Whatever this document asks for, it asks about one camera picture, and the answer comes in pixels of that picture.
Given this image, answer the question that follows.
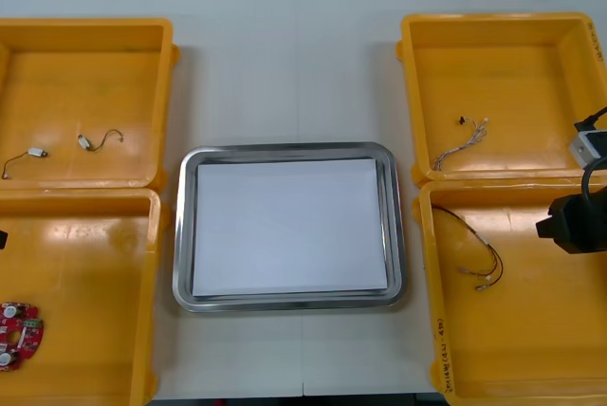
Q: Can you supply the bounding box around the white paper sheet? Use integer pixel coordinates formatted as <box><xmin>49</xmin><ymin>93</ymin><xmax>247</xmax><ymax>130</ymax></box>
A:
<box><xmin>192</xmin><ymin>157</ymin><xmax>391</xmax><ymax>298</ymax></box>

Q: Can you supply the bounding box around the red-black wire harness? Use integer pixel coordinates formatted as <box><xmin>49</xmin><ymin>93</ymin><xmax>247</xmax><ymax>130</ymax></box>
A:
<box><xmin>432</xmin><ymin>205</ymin><xmax>505</xmax><ymax>292</ymax></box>

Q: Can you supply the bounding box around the round red circuit board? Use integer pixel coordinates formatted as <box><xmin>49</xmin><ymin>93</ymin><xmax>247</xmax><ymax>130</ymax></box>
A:
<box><xmin>0</xmin><ymin>300</ymin><xmax>47</xmax><ymax>373</ymax></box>

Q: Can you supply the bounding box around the small white-label metal solenoid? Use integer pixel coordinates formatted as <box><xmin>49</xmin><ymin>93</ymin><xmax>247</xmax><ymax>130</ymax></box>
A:
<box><xmin>2</xmin><ymin>147</ymin><xmax>50</xmax><ymax>178</ymax></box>
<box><xmin>76</xmin><ymin>128</ymin><xmax>126</xmax><ymax>153</ymax></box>

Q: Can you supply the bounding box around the white-grey twisted wire harness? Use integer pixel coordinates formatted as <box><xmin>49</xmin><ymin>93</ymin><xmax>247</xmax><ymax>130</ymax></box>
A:
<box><xmin>432</xmin><ymin>115</ymin><xmax>491</xmax><ymax>173</ymax></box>

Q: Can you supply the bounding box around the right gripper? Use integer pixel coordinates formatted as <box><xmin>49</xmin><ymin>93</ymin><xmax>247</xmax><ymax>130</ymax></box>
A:
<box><xmin>535</xmin><ymin>192</ymin><xmax>607</xmax><ymax>255</ymax></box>

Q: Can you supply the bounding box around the yellow-orange plastic bin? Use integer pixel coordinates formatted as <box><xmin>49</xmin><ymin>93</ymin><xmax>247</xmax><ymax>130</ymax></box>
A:
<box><xmin>0</xmin><ymin>187</ymin><xmax>165</xmax><ymax>406</ymax></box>
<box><xmin>395</xmin><ymin>10</ymin><xmax>607</xmax><ymax>188</ymax></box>
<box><xmin>411</xmin><ymin>180</ymin><xmax>607</xmax><ymax>406</ymax></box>
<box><xmin>0</xmin><ymin>16</ymin><xmax>181</xmax><ymax>191</ymax></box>

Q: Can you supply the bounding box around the steel tray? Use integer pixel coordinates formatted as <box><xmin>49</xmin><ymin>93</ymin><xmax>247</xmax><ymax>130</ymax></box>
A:
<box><xmin>171</xmin><ymin>140</ymin><xmax>407</xmax><ymax>313</ymax></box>

